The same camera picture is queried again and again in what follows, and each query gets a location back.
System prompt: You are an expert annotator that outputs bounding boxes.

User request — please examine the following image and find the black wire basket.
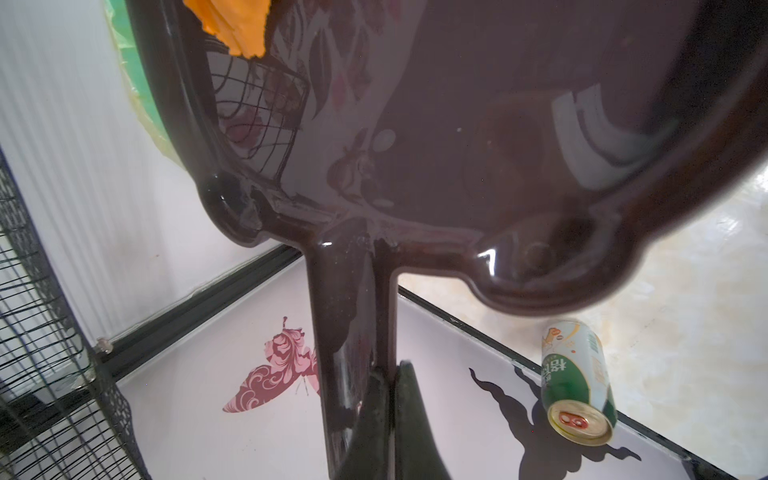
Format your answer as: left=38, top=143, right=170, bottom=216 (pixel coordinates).
left=1, top=162, right=150, bottom=479

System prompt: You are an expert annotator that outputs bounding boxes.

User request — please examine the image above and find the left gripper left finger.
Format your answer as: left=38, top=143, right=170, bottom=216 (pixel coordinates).
left=334, top=369, right=392, bottom=480

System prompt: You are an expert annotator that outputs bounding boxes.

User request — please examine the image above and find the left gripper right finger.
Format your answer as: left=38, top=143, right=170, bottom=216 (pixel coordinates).
left=394, top=361, right=450, bottom=480

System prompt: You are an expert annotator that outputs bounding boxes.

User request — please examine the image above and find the orange paper scrap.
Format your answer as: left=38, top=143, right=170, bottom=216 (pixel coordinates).
left=183, top=0, right=272, bottom=59

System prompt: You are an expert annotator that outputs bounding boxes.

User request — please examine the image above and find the dark brown dustpan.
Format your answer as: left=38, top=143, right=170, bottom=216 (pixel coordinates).
left=127, top=1, right=767, bottom=475

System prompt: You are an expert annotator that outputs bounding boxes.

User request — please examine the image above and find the green drink can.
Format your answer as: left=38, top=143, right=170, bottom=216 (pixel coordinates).
left=540, top=318, right=618, bottom=447

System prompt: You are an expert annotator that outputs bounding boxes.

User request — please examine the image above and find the light green bin liner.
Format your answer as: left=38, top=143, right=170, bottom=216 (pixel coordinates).
left=102, top=0, right=185, bottom=170

